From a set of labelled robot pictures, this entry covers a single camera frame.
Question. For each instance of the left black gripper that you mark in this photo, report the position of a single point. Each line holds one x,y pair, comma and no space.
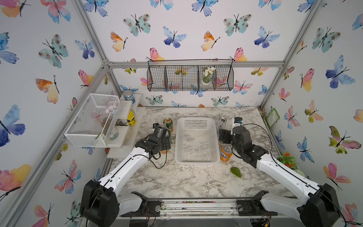
167,143

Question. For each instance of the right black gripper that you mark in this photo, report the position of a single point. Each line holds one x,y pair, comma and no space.
222,134

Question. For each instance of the orange yellow soda can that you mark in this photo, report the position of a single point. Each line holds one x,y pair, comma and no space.
164,151

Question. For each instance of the green gold-top beer can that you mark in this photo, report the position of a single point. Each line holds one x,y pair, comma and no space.
168,123

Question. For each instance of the orange Fanta can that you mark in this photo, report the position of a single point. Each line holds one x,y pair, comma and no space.
226,153

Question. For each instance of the white silver tall can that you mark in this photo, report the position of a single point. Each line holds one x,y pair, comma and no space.
221,123

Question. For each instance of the white plastic perforated basket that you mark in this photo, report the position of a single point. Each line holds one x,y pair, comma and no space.
196,142

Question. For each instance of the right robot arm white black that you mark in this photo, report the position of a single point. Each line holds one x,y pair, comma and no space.
314,205

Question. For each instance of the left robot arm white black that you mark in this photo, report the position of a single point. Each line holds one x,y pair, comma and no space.
119,176

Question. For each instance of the green leaf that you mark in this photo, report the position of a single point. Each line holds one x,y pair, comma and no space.
236,171

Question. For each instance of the yellow bottle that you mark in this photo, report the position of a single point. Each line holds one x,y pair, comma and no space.
131,119

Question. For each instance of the white stepped shelf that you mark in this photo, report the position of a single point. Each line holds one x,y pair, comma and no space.
122,146

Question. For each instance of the round patterned ceramic jar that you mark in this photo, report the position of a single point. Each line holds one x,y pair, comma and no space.
114,134

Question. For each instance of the blue lidded jar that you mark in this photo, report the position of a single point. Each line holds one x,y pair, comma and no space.
129,96

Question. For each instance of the white flowers in vase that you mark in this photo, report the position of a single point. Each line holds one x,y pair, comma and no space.
208,75

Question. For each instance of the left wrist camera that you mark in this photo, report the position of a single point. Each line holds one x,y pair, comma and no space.
155,125

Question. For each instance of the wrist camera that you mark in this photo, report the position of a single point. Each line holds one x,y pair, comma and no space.
236,122
155,125

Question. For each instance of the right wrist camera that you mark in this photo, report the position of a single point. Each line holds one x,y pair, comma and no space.
236,122

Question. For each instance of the green framed wall tag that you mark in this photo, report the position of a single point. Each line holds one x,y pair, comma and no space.
272,118

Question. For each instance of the white mesh wall basket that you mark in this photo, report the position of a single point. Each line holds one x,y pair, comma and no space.
94,122

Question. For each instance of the black wire wall basket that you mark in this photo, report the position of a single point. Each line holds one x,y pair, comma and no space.
186,75

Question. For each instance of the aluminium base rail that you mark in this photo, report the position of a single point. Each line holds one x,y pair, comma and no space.
168,208

